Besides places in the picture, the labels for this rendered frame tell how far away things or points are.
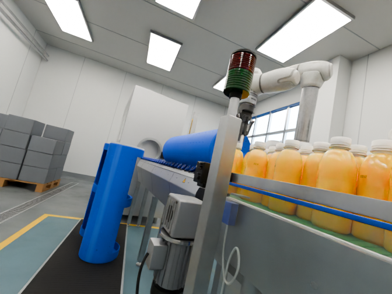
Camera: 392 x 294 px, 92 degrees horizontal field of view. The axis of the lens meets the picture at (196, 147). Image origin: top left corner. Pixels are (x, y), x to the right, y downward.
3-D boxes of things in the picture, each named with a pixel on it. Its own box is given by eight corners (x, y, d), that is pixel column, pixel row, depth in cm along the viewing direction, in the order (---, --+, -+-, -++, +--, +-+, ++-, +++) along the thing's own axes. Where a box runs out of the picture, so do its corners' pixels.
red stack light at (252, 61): (241, 84, 50) (244, 70, 51) (259, 75, 44) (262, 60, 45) (221, 74, 47) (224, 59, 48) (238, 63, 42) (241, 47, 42)
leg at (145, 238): (141, 263, 177) (157, 196, 184) (142, 266, 171) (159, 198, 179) (135, 263, 174) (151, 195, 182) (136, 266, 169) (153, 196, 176)
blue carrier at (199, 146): (188, 168, 185) (192, 139, 187) (249, 182, 106) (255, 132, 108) (159, 164, 173) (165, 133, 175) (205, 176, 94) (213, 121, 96)
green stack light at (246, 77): (237, 101, 50) (241, 84, 50) (255, 95, 44) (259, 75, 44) (217, 92, 47) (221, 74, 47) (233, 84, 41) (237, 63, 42)
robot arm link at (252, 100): (261, 97, 102) (259, 107, 101) (249, 101, 110) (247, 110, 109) (248, 90, 98) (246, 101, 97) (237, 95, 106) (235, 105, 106)
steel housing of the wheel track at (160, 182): (151, 182, 287) (157, 160, 291) (251, 254, 91) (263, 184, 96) (132, 179, 275) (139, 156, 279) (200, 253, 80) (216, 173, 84)
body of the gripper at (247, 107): (245, 101, 98) (242, 118, 97) (257, 107, 102) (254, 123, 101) (236, 104, 105) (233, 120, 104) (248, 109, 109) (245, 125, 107)
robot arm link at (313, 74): (286, 168, 147) (318, 175, 131) (278, 169, 135) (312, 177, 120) (303, 67, 141) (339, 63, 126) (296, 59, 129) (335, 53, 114)
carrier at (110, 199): (84, 268, 128) (123, 259, 149) (119, 143, 138) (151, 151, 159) (73, 248, 148) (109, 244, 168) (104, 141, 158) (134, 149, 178)
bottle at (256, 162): (240, 196, 69) (249, 147, 71) (260, 202, 66) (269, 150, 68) (238, 198, 62) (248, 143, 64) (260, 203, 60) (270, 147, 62)
